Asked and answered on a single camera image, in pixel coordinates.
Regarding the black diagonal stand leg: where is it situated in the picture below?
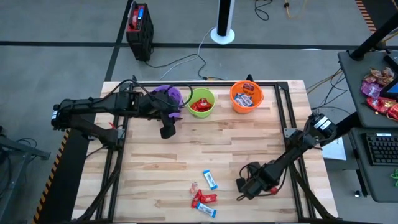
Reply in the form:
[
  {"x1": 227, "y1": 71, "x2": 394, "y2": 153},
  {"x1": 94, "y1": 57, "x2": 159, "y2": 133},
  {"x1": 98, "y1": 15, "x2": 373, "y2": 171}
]
[
  {"x1": 329, "y1": 111, "x2": 363, "y2": 144},
  {"x1": 349, "y1": 12, "x2": 398, "y2": 62}
]

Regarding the purple halloween bucket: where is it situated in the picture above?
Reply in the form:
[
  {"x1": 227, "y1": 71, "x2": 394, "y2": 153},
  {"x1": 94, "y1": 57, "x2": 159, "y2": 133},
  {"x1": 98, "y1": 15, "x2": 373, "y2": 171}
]
[{"x1": 152, "y1": 85, "x2": 185, "y2": 123}]

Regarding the brown candy bag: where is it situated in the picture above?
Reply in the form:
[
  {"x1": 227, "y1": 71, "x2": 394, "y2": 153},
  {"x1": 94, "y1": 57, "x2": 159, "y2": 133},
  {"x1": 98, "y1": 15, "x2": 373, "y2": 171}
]
[{"x1": 363, "y1": 67, "x2": 396, "y2": 87}]

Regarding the black desk device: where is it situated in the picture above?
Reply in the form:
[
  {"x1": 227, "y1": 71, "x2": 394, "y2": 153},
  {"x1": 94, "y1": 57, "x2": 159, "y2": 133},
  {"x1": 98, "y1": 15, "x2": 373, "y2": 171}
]
[{"x1": 383, "y1": 51, "x2": 398, "y2": 75}]

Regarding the white paper sheet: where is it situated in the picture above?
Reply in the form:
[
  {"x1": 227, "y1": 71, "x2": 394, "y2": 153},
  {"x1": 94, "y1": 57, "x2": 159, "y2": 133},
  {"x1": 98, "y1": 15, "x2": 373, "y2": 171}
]
[{"x1": 322, "y1": 136, "x2": 348, "y2": 161}]

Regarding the white floor cable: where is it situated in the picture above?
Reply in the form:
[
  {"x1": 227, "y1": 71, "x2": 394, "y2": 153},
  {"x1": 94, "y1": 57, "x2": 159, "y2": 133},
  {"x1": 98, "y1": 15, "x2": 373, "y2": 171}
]
[{"x1": 159, "y1": 27, "x2": 217, "y2": 81}]

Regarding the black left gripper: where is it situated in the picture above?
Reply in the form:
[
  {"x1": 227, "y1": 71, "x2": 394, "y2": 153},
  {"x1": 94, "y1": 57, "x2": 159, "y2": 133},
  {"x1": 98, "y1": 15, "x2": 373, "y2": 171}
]
[{"x1": 138, "y1": 90, "x2": 183, "y2": 140}]

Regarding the white black floor stand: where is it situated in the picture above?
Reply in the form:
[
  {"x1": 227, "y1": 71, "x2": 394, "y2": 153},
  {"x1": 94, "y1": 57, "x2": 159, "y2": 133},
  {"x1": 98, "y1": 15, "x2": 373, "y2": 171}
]
[{"x1": 210, "y1": 0, "x2": 236, "y2": 45}]

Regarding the orange halloween bucket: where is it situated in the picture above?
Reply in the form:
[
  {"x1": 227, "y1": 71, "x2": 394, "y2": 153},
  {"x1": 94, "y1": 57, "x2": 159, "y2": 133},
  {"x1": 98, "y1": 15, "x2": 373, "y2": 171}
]
[{"x1": 229, "y1": 80, "x2": 264, "y2": 115}]

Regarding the black keyboard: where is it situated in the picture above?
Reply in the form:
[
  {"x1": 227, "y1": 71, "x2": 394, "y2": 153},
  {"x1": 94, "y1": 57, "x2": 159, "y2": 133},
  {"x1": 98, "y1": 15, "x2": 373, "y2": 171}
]
[{"x1": 364, "y1": 133, "x2": 398, "y2": 167}]

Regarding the green halloween bucket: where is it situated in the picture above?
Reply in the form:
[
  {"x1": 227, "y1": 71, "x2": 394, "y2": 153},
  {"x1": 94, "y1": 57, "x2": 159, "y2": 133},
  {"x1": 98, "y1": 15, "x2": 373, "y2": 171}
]
[{"x1": 186, "y1": 87, "x2": 216, "y2": 119}]

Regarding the black hazard striped floor mat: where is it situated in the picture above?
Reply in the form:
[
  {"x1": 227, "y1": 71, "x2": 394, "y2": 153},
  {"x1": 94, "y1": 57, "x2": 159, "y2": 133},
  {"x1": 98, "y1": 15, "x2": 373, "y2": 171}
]
[
  {"x1": 32, "y1": 98, "x2": 100, "y2": 224},
  {"x1": 355, "y1": 0, "x2": 398, "y2": 34}
]

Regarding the grey metal stand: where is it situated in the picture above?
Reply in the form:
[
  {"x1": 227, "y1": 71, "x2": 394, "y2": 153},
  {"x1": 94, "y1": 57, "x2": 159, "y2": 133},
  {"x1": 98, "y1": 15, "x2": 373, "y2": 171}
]
[{"x1": 0, "y1": 124, "x2": 52, "y2": 224}]

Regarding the grey side desk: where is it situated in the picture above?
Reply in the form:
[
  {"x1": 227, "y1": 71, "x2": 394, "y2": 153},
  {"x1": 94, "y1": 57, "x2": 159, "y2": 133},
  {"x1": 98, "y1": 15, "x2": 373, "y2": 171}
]
[{"x1": 337, "y1": 49, "x2": 398, "y2": 203}]

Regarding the dark laptop with blue edge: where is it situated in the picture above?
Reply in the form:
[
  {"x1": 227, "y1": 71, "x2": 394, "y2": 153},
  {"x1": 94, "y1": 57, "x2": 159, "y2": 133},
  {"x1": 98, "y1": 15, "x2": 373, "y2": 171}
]
[{"x1": 379, "y1": 77, "x2": 398, "y2": 101}]

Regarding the yellow floor cable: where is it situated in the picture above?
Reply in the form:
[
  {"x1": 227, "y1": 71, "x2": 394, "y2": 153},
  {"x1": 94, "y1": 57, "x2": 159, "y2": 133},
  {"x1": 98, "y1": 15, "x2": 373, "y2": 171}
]
[{"x1": 284, "y1": 0, "x2": 309, "y2": 20}]

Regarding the black floor cable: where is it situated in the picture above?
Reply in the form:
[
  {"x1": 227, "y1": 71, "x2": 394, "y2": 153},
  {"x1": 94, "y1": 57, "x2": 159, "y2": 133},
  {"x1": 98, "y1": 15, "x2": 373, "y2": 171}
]
[
  {"x1": 144, "y1": 53, "x2": 220, "y2": 81},
  {"x1": 254, "y1": 0, "x2": 274, "y2": 22}
]

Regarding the black and red power box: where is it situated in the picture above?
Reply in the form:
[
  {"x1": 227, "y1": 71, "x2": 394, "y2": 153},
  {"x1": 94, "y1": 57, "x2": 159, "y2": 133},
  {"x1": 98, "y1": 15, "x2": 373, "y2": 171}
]
[{"x1": 125, "y1": 1, "x2": 155, "y2": 62}]

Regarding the red candy bag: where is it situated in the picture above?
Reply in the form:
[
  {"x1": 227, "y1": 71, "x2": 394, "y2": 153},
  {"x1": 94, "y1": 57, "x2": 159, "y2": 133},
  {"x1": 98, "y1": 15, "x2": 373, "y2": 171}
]
[
  {"x1": 387, "y1": 104, "x2": 398, "y2": 122},
  {"x1": 366, "y1": 96, "x2": 397, "y2": 115}
]

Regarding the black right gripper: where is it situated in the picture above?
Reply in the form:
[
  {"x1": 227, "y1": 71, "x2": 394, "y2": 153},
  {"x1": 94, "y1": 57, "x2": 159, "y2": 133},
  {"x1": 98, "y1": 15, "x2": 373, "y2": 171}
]
[{"x1": 235, "y1": 161, "x2": 277, "y2": 200}]

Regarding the pink candy bag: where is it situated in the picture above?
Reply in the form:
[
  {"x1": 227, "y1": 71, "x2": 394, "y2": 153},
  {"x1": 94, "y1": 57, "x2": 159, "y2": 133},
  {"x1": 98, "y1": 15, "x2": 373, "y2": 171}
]
[{"x1": 360, "y1": 80, "x2": 384, "y2": 100}]

